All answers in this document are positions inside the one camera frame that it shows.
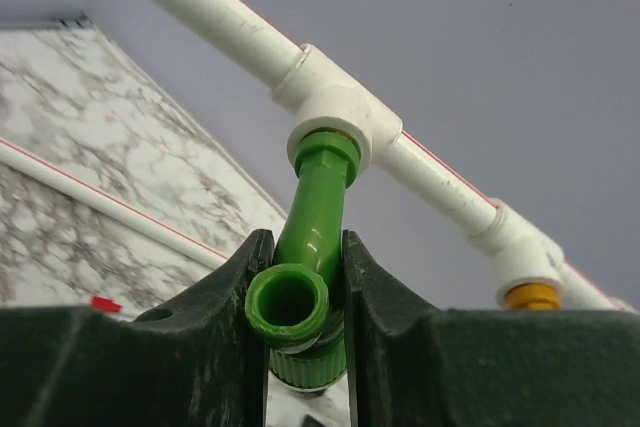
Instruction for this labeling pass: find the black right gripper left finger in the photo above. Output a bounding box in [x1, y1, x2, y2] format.
[1, 230, 274, 426]

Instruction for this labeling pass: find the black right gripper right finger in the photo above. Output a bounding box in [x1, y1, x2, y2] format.
[342, 231, 639, 427]

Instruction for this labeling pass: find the green water faucet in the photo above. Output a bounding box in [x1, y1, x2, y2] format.
[245, 130, 360, 392]

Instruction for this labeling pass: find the white PVC pipe frame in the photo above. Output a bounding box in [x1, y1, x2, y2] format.
[0, 0, 639, 313]

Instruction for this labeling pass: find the orange water faucet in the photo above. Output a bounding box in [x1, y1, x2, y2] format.
[504, 283, 560, 311]

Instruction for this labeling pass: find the red capped white marker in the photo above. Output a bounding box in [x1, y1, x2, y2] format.
[89, 296, 141, 320]

